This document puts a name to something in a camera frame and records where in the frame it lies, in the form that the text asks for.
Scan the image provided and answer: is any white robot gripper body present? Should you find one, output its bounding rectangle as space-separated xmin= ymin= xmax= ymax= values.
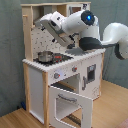
xmin=40 ymin=11 xmax=74 ymax=47

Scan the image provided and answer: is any small metal toy pot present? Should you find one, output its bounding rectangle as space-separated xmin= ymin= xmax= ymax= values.
xmin=38 ymin=51 xmax=53 ymax=62

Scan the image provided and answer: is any white toy oven door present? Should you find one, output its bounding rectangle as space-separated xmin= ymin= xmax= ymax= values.
xmin=49 ymin=86 xmax=93 ymax=128

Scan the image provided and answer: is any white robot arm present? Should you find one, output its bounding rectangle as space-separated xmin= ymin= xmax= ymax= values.
xmin=40 ymin=10 xmax=128 ymax=60

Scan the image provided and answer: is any wooden toy kitchen playset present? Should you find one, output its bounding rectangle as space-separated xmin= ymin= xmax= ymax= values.
xmin=22 ymin=2 xmax=104 ymax=128

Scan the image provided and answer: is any white toy microwave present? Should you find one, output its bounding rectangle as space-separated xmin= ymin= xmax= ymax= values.
xmin=68 ymin=3 xmax=90 ymax=14

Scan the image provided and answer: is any black toy stovetop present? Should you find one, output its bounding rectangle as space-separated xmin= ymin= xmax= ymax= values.
xmin=35 ymin=53 xmax=71 ymax=66

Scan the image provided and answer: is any grey toy sink basin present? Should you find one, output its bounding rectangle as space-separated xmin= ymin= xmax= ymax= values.
xmin=66 ymin=47 xmax=89 ymax=56

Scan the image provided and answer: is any right red stove knob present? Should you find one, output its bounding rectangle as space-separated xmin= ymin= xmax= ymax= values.
xmin=71 ymin=66 xmax=78 ymax=73

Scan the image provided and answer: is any red stove knob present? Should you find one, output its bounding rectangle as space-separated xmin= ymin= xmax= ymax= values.
xmin=54 ymin=73 xmax=60 ymax=79
xmin=71 ymin=66 xmax=78 ymax=73

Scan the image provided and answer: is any left red stove knob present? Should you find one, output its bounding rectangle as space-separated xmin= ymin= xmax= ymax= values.
xmin=54 ymin=73 xmax=60 ymax=79

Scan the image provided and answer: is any grey toy ice dispenser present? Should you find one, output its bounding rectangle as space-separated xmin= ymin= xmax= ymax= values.
xmin=87 ymin=65 xmax=96 ymax=83

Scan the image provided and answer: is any grey cabinet door handle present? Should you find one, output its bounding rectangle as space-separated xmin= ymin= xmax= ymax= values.
xmin=82 ymin=76 xmax=87 ymax=90

